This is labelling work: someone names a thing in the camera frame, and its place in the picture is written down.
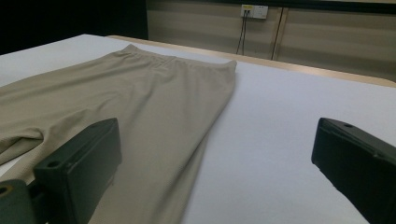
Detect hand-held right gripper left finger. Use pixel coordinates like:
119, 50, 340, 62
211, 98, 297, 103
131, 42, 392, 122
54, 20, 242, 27
33, 118, 122, 224

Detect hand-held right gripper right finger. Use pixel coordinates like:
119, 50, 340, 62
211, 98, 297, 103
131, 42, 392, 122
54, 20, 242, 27
311, 117, 396, 224

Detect beige pants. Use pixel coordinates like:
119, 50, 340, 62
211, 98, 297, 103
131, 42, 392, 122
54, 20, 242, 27
0, 44, 238, 224

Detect white table mat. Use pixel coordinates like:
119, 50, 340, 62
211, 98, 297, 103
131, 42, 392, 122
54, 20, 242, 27
0, 33, 396, 224

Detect wooden table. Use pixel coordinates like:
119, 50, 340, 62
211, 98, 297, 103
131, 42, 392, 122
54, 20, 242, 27
106, 35, 396, 89

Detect black socket cable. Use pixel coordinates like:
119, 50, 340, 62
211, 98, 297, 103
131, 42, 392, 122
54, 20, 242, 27
235, 10, 246, 55
241, 10, 249, 56

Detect white wall socket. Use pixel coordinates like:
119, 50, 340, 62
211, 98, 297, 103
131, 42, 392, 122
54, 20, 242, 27
240, 4, 269, 20

